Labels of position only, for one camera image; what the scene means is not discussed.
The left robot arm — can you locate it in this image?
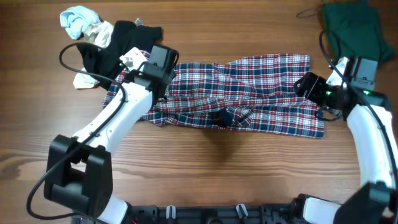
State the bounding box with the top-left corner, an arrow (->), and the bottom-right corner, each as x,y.
38,45 -> 179,223

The plaid sleeveless shirt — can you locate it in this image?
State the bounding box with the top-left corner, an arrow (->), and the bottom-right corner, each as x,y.
101,49 -> 326,139

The left black cable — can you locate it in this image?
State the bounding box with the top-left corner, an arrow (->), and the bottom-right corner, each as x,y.
25,42 -> 128,221

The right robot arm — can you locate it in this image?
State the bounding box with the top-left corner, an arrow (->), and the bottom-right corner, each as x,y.
294,57 -> 397,223

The light blue crumpled garment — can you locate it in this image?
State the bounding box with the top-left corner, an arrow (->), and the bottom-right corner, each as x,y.
60,6 -> 101,40

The white camouflage garment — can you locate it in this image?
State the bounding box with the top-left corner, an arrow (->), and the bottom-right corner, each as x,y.
73,21 -> 114,90

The green drawstring bag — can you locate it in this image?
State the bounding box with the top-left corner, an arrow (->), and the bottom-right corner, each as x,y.
295,0 -> 396,63

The black garment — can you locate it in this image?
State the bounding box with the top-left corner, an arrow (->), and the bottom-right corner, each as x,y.
77,21 -> 163,80

